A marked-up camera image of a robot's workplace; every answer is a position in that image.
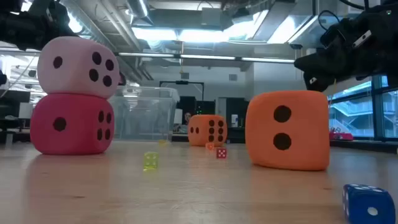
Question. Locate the person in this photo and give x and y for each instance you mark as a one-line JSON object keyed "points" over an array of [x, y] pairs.
{"points": [[187, 118]]}

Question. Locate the white small container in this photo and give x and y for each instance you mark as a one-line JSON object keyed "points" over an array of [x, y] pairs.
{"points": [[234, 120]]}

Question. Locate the long ceiling strip light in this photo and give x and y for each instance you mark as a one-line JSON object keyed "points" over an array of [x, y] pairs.
{"points": [[146, 55], [207, 57], [267, 59]]}

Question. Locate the small red die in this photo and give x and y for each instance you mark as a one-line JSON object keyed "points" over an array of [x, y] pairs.
{"points": [[221, 153]]}

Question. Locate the black equipment rack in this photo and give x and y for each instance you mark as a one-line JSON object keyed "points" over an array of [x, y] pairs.
{"points": [[189, 105]]}

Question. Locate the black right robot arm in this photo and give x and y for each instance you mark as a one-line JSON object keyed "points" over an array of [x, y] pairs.
{"points": [[388, 37]]}

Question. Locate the small blue die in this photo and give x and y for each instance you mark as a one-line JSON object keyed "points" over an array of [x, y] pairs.
{"points": [[367, 205]]}

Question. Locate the reddish pink foam die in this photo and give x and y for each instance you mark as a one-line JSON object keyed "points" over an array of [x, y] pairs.
{"points": [[77, 130]]}

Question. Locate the light pink foam die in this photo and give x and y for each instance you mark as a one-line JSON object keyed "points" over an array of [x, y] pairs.
{"points": [[74, 71]]}

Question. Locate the black office desk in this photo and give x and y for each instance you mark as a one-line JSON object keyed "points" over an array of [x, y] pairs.
{"points": [[367, 145]]}

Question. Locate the black rectangular stand frame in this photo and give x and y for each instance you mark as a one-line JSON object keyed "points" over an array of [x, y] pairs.
{"points": [[182, 82]]}

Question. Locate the small orange translucent die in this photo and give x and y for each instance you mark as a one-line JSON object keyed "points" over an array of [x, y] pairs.
{"points": [[210, 146]]}

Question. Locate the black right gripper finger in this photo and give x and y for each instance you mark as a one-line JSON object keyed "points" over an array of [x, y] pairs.
{"points": [[320, 82], [311, 64]]}

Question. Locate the clear plastic bin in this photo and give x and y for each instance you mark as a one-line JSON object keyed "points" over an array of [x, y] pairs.
{"points": [[143, 115]]}

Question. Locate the silver ceiling air duct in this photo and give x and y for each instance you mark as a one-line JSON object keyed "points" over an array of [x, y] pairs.
{"points": [[140, 9]]}

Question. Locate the orange foam die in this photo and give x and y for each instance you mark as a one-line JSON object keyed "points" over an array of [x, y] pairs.
{"points": [[311, 124], [202, 138]]}

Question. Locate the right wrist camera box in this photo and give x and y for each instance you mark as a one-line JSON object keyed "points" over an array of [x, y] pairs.
{"points": [[362, 39]]}

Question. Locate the red box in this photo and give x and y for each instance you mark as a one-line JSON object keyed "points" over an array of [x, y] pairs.
{"points": [[340, 137]]}

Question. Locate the black tall cabinet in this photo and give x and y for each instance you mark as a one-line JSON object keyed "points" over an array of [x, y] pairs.
{"points": [[227, 109]]}

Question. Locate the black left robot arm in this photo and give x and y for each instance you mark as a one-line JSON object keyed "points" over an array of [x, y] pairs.
{"points": [[9, 25]]}

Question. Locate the small yellow translucent die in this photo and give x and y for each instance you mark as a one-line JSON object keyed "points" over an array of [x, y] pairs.
{"points": [[163, 142], [150, 160]]}

